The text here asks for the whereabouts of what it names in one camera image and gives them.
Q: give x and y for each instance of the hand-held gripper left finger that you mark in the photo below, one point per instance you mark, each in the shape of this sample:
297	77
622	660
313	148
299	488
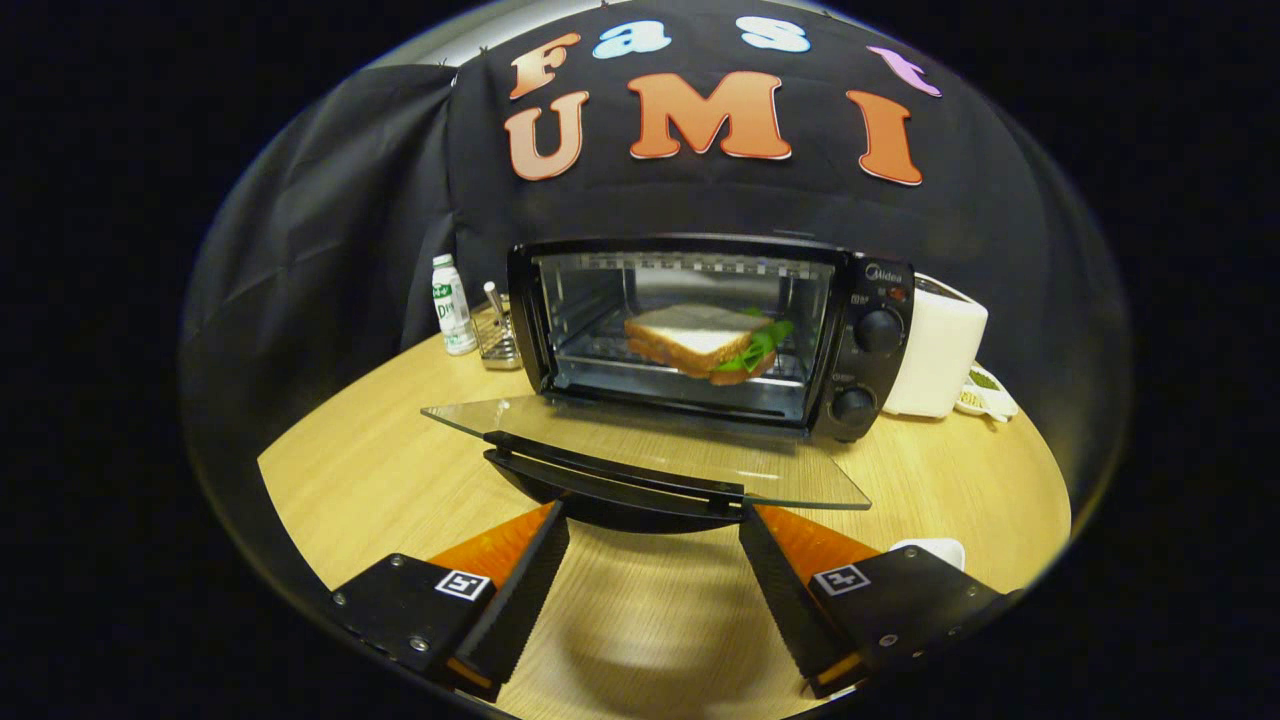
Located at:
525	590

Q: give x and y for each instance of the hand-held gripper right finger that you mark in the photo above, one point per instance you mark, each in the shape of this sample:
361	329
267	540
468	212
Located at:
785	600

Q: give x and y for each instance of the sandwich with green lettuce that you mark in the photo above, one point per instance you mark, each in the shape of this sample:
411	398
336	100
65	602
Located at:
690	335

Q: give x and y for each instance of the black toaster oven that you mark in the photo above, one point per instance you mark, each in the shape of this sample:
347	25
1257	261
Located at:
880	290

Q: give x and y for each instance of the white pop-up toaster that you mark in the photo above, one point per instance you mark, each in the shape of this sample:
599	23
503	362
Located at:
935	345

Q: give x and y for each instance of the white ridged tray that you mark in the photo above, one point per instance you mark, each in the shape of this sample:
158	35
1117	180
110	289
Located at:
935	550

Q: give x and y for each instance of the white divided dish with beans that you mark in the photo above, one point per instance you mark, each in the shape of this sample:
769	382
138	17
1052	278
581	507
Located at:
985	395

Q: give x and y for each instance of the white bottle with green label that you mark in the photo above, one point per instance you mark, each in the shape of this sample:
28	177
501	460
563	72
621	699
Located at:
455	310

